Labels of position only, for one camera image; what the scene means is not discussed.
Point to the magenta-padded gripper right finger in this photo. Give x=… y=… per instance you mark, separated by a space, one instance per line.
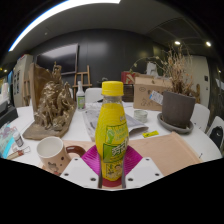
x=146 y=171

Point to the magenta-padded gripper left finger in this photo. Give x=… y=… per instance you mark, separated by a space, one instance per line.
x=78 y=170

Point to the yellow drink bottle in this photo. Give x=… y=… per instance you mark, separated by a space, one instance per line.
x=111 y=133

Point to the beige wood-grain table mat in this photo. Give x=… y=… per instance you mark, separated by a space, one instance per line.
x=166 y=151

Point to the small yellow tag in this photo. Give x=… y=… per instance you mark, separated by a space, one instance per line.
x=150 y=134

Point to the newspaper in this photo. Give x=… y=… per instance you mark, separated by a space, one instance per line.
x=90 y=120

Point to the small glass cup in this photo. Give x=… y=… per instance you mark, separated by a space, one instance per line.
x=141 y=116

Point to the wooden paint brush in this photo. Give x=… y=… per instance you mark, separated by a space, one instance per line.
x=18 y=153

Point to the small paint jar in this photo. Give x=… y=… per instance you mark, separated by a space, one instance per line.
x=18 y=140

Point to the brown carved sculpture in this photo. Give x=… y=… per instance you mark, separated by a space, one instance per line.
x=53 y=106

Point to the potted dried plant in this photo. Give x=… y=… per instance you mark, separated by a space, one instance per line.
x=176 y=108

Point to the small white spray bottle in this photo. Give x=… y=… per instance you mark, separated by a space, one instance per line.
x=80 y=100

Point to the cardboard box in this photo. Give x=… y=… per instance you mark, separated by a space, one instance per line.
x=145 y=95

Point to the white chair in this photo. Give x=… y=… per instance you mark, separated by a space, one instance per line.
x=93 y=95
x=216 y=121
x=200 y=116

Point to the black backpack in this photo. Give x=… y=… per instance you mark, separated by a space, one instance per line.
x=217 y=137

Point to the dark brown wooden crate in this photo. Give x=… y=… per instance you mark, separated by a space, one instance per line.
x=128 y=93

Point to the wooden easel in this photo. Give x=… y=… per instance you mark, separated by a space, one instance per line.
x=82 y=80

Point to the black flat box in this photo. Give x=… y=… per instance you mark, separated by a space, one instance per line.
x=6 y=115

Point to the wooden figure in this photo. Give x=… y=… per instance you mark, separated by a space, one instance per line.
x=196 y=93

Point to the red box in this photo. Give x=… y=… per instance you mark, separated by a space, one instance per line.
x=127 y=77

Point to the white plaster statue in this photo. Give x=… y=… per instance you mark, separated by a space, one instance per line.
x=151 y=69

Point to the pale shelf cabinet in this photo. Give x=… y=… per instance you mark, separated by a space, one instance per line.
x=21 y=80

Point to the long ceiling light strip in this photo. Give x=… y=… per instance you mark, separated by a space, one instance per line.
x=50 y=15

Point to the dark wall screen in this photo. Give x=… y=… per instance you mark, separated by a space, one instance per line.
x=58 y=58

